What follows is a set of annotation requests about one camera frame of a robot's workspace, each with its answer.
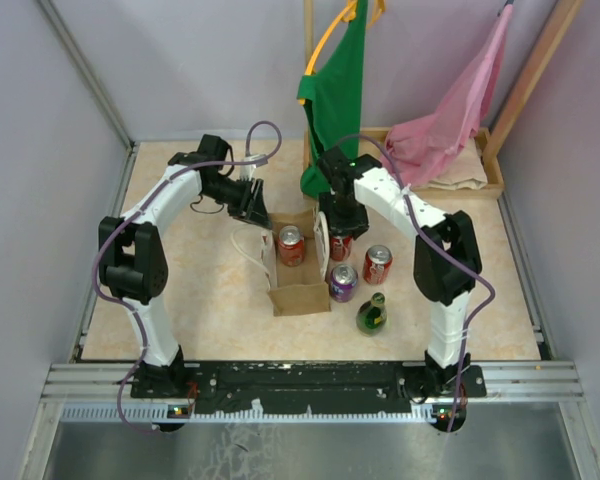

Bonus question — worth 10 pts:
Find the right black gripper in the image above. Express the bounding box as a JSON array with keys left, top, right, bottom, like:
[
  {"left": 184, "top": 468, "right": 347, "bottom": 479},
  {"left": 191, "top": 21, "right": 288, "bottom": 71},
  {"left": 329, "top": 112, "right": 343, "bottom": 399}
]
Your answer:
[{"left": 320, "top": 190, "right": 368, "bottom": 240}]

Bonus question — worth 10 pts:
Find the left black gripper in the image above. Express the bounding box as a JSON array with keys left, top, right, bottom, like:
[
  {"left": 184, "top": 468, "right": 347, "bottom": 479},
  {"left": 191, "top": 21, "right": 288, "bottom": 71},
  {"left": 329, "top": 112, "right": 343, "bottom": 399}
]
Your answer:
[{"left": 204, "top": 175, "right": 273, "bottom": 230}]

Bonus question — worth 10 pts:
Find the red cola can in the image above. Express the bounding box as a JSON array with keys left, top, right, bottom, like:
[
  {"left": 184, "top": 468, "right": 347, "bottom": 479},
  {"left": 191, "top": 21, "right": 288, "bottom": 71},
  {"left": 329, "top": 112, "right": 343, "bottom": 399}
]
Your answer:
[
  {"left": 329, "top": 235, "right": 353, "bottom": 262},
  {"left": 278, "top": 225, "right": 305, "bottom": 267},
  {"left": 363, "top": 244, "right": 393, "bottom": 285}
]

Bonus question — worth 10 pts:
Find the watermelon print canvas bag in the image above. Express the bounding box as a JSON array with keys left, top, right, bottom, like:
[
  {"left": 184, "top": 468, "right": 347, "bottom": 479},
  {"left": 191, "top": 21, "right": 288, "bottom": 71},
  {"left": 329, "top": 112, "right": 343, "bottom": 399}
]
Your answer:
[{"left": 230, "top": 209, "right": 331, "bottom": 317}]

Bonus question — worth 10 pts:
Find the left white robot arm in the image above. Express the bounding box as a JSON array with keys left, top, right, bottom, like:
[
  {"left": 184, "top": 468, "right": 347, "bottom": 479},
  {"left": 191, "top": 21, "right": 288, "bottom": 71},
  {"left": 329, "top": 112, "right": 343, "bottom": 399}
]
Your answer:
[{"left": 93, "top": 134, "right": 272, "bottom": 397}]

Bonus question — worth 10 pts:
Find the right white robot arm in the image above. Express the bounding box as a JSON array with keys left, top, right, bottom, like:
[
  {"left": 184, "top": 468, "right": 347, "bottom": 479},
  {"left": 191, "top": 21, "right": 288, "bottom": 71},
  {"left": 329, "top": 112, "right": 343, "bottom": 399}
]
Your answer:
[{"left": 317, "top": 147, "right": 482, "bottom": 396}]

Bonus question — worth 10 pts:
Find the purple soda can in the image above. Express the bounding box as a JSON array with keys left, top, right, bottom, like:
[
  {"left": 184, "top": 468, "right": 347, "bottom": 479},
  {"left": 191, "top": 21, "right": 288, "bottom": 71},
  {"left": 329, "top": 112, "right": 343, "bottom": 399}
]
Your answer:
[{"left": 329, "top": 263, "right": 358, "bottom": 303}]

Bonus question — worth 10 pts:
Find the wooden tray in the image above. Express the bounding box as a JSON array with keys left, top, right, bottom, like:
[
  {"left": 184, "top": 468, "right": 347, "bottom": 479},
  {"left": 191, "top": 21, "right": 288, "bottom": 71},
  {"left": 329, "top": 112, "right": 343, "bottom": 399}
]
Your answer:
[{"left": 303, "top": 127, "right": 505, "bottom": 200}]

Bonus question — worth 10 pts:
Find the pink shirt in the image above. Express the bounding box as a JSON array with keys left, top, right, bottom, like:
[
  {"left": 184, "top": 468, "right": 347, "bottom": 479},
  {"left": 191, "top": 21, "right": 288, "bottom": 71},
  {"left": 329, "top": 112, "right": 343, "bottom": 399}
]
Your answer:
[{"left": 381, "top": 1, "right": 514, "bottom": 186}]

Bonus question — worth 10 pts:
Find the green glass bottle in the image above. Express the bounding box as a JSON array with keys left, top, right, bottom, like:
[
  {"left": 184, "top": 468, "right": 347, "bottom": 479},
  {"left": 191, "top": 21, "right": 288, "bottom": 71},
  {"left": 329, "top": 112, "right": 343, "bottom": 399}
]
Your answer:
[{"left": 356, "top": 292, "right": 388, "bottom": 336}]

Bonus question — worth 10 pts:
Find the green t-shirt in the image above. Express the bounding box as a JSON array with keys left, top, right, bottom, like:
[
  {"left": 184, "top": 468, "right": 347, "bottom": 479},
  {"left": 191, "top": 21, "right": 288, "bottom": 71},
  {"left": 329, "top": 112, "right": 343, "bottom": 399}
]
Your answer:
[{"left": 297, "top": 1, "right": 368, "bottom": 199}]

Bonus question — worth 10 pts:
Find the beige cloth in tray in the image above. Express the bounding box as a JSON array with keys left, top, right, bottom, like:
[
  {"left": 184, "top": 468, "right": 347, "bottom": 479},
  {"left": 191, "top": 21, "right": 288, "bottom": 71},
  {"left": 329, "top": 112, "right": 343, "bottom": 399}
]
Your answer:
[{"left": 424, "top": 139, "right": 488, "bottom": 191}]

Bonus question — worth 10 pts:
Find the yellow clothes hanger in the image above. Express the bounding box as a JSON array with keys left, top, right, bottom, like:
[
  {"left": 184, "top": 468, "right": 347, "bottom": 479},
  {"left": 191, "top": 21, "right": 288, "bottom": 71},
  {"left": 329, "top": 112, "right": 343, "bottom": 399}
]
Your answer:
[{"left": 303, "top": 1, "right": 387, "bottom": 76}]

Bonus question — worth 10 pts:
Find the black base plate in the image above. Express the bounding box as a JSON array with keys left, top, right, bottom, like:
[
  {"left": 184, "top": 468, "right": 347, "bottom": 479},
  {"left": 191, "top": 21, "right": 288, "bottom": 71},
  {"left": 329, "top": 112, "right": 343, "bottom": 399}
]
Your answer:
[{"left": 128, "top": 360, "right": 486, "bottom": 415}]

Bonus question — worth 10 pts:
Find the aluminium rail frame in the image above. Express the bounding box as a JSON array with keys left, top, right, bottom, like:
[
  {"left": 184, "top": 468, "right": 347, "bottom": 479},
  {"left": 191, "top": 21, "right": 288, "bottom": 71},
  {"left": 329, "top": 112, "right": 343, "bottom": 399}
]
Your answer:
[{"left": 17, "top": 0, "right": 600, "bottom": 480}]

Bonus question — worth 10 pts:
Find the wooden rack frame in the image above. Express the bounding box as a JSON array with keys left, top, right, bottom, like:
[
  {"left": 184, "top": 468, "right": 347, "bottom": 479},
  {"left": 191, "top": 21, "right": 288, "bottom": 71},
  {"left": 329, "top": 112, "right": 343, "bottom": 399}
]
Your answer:
[{"left": 303, "top": 0, "right": 585, "bottom": 174}]

